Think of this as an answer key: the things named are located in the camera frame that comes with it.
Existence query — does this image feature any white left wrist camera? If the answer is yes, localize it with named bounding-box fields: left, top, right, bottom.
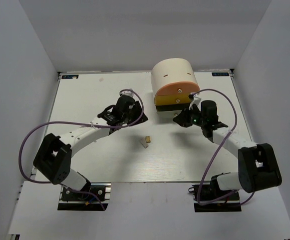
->
left=119, top=88, right=134, bottom=98

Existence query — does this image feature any blue corner label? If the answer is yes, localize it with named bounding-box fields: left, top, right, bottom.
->
left=61, top=74, right=79, bottom=80
left=212, top=72, right=230, bottom=77

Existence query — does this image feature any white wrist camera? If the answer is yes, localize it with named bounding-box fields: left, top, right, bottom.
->
left=119, top=88, right=134, bottom=98
left=189, top=93, right=202, bottom=110

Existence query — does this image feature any blue left corner label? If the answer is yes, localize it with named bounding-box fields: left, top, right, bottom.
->
left=61, top=74, right=79, bottom=80

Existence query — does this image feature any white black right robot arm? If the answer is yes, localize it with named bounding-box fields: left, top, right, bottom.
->
left=173, top=100, right=282, bottom=200

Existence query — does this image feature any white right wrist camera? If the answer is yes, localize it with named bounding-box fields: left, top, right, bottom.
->
left=189, top=93, right=202, bottom=110

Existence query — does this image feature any blue right corner label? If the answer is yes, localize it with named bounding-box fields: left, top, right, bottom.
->
left=212, top=72, right=230, bottom=77

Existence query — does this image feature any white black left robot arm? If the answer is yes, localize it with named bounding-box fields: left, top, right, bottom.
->
left=33, top=94, right=148, bottom=200

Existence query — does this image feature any grey bottom drawer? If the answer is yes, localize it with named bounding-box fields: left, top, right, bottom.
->
left=156, top=103, right=190, bottom=119

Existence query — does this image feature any cream round drawer cabinet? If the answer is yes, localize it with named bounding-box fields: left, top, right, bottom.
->
left=151, top=57, right=201, bottom=118

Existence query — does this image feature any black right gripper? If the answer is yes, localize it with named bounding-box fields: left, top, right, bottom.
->
left=173, top=104, right=207, bottom=128

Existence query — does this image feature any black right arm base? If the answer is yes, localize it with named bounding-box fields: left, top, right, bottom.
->
left=188, top=183, right=243, bottom=213

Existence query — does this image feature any yellow drawer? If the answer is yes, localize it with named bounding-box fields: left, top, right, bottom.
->
left=154, top=93, right=191, bottom=106

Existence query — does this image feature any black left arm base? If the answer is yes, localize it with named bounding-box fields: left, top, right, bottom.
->
left=57, top=183, right=111, bottom=212

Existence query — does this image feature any grey white eraser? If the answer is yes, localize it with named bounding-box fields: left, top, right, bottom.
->
left=140, top=139, right=149, bottom=149

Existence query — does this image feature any tan yellow eraser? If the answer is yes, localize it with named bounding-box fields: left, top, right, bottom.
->
left=145, top=136, right=151, bottom=143

